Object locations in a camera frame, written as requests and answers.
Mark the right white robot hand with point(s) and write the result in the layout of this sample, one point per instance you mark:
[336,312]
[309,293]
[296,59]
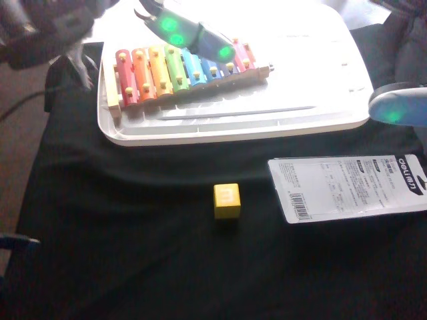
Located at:
[400,106]

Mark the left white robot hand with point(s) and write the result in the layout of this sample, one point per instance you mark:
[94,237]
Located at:
[187,33]

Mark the rainbow wooden xylophone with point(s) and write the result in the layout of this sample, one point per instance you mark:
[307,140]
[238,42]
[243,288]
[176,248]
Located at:
[140,76]

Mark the white plastic storage box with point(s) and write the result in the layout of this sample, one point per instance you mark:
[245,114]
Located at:
[267,100]

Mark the yellow cube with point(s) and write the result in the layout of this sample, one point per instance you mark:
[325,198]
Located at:
[227,201]

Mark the black table cloth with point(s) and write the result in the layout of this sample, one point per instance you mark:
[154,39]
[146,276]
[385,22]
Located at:
[133,233]

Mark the dark blue bar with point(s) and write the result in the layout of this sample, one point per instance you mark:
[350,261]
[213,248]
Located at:
[16,243]

